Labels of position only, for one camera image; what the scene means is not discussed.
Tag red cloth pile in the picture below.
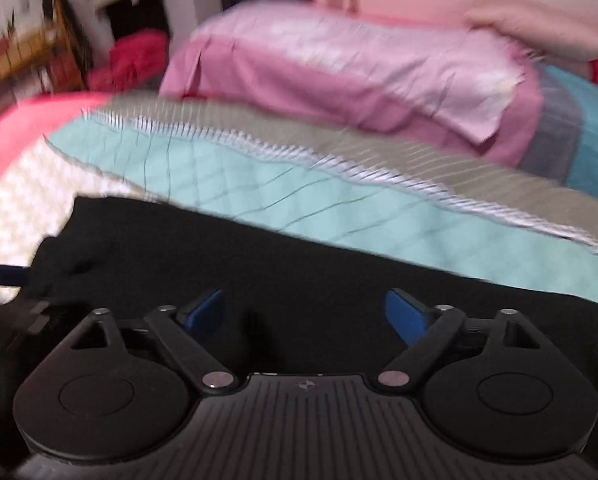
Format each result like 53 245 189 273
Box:
86 28 170 93

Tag pink floral pillow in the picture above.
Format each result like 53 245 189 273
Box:
160 0 544 167

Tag pink bed sheet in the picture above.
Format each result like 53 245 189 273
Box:
0 92 112 176

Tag teal grey striped pillow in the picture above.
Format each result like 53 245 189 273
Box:
519 64 598 199

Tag wooden shelf rack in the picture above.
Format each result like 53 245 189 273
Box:
0 0 85 93

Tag black pants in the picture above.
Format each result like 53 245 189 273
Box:
0 195 598 391

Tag chevron teal quilt bedspread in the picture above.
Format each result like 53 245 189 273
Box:
0 94 598 302

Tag peach bolster pillow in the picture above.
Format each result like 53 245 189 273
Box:
464 0 598 62

